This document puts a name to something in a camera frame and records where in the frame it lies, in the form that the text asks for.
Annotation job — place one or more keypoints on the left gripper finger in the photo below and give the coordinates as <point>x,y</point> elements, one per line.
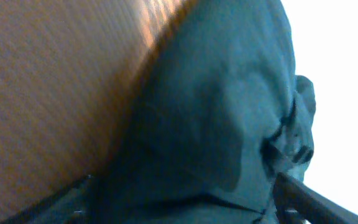
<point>296,203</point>

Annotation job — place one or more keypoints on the black hoodie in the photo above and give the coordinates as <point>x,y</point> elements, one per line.
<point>222,113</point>

